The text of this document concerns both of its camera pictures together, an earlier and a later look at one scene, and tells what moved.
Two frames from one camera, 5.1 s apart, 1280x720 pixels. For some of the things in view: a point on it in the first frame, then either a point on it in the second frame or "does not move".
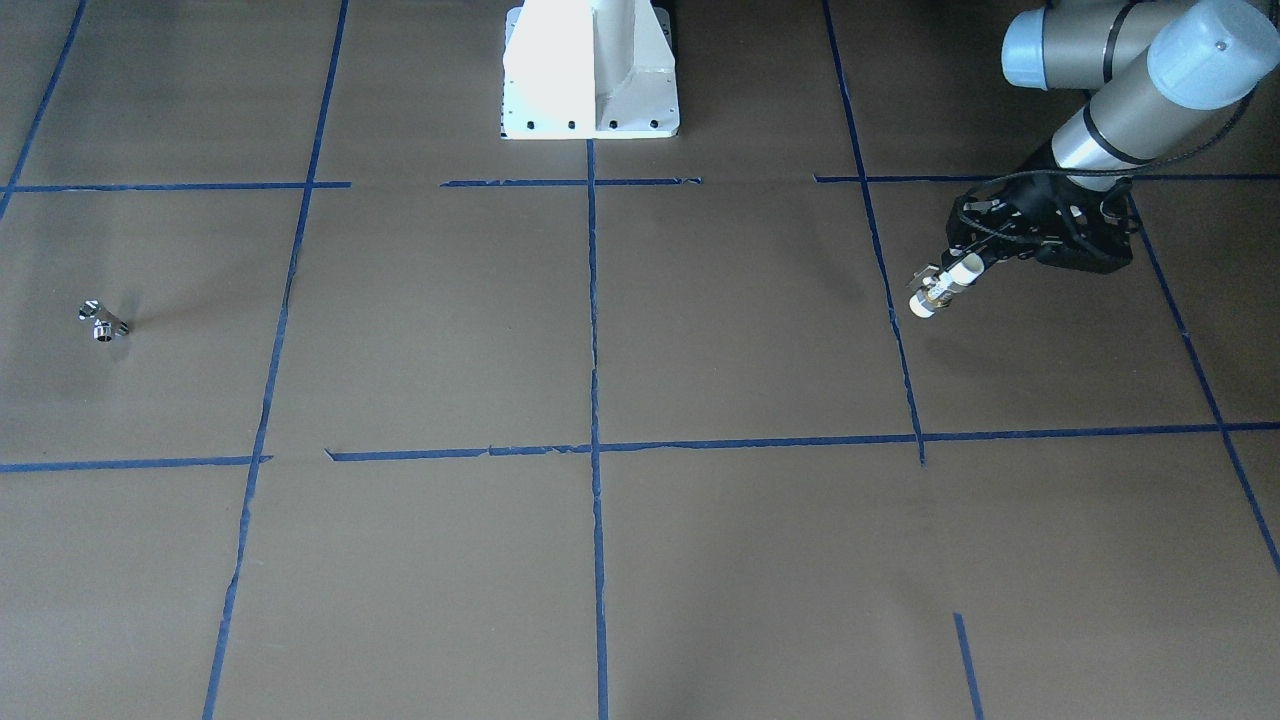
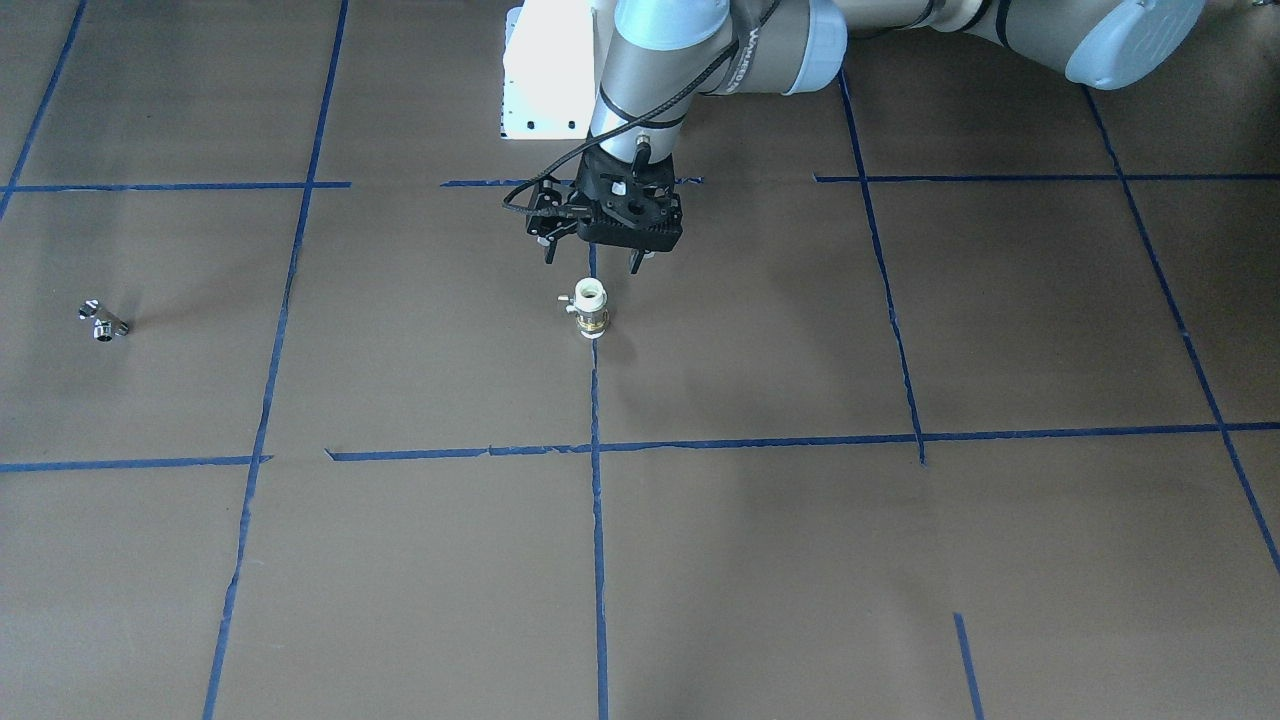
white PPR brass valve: x=939 y=289 -> x=589 y=305
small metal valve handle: x=106 y=324 does not move
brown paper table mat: x=323 y=398 does not move
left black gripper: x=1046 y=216 -> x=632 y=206
